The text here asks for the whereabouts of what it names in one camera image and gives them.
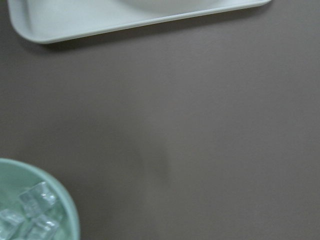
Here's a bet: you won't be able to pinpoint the white round plate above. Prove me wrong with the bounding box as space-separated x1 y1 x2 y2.
121 0 219 13

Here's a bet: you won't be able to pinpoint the cream serving tray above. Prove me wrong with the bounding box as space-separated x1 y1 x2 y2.
7 0 268 44

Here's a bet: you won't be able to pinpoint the light green bowl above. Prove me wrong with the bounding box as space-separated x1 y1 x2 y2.
0 158 81 240

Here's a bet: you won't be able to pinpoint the ice cubes in bowl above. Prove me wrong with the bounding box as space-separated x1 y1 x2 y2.
0 181 60 240

